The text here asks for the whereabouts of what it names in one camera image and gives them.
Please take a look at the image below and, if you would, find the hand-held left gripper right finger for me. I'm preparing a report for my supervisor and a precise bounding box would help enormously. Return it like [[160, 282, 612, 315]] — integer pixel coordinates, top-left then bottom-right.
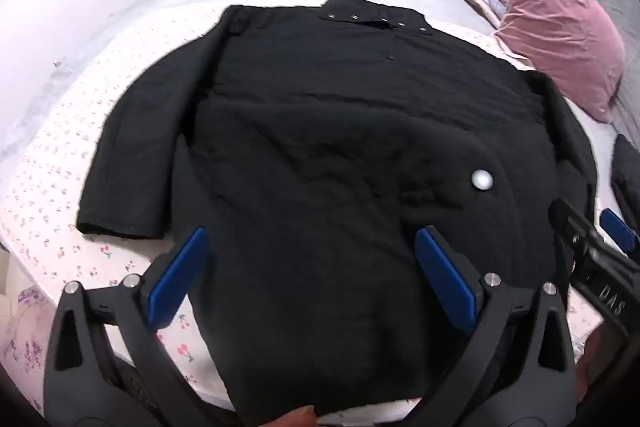
[[415, 224, 581, 427]]

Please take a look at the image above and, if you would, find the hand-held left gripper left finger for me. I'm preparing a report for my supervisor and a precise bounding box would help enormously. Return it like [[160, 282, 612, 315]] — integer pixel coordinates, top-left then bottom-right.
[[44, 226, 211, 427]]

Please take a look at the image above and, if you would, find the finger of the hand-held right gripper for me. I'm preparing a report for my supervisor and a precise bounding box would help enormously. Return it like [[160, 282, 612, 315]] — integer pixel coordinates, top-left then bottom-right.
[[599, 208, 640, 260], [548, 198, 603, 268]]

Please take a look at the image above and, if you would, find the black coat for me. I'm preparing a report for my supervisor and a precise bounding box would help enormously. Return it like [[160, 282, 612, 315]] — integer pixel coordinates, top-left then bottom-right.
[[76, 0, 598, 418]]

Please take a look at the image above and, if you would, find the person's right hand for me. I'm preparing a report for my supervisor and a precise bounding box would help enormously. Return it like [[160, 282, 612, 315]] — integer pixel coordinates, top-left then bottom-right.
[[574, 329, 608, 408]]

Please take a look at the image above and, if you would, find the dark cloth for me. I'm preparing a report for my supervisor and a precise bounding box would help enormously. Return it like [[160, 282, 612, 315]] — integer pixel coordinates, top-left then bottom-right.
[[611, 133, 640, 220]]

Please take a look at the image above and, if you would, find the cherry print blanket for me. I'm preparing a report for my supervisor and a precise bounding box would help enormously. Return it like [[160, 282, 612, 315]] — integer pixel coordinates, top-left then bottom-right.
[[0, 0, 616, 408]]

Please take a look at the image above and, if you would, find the lavender floral sheet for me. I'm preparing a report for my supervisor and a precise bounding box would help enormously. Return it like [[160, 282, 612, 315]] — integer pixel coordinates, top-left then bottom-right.
[[0, 287, 63, 388]]

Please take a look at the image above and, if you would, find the pink velvet pillow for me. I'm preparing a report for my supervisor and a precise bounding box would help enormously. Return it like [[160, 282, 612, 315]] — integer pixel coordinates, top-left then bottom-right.
[[495, 0, 626, 124]]

